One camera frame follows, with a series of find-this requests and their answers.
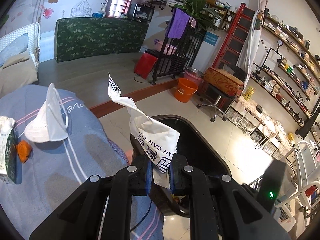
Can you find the orange plastic bucket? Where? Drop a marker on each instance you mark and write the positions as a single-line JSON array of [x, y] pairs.
[[185, 90]]

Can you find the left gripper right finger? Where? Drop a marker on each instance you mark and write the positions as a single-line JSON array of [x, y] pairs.
[[221, 208]]

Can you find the white paper bag blue logo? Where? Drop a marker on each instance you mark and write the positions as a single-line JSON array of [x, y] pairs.
[[157, 140]]

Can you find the dark woven trash bin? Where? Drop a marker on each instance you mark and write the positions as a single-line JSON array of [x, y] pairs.
[[198, 152]]

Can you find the purple hanging towel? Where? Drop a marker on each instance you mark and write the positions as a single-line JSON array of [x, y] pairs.
[[177, 24]]

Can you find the red ladder shelf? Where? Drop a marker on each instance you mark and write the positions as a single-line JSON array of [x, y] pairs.
[[237, 32]]

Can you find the yellow bottle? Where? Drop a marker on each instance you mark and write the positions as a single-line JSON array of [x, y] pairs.
[[248, 93]]

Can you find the green floral covered counter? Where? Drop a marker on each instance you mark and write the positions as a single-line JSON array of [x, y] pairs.
[[81, 37]]

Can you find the red shopping bag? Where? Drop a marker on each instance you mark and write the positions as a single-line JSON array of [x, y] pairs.
[[144, 65]]

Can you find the black metal railing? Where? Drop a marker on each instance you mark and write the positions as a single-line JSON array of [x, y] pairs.
[[176, 54]]

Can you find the white face mask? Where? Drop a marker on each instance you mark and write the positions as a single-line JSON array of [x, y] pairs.
[[51, 122]]

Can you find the blue striped tablecloth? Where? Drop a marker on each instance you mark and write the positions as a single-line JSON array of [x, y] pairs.
[[54, 170]]

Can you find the pink bucket with basin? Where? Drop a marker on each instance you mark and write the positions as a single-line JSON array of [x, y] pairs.
[[194, 75]]

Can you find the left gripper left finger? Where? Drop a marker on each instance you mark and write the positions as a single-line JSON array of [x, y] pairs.
[[100, 208]]

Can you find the small black display box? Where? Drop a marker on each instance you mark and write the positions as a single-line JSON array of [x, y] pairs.
[[140, 12]]

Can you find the green white milk carton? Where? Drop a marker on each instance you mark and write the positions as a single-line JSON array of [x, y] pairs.
[[8, 160]]

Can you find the white swing sofa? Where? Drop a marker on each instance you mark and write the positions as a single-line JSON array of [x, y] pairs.
[[20, 52]]

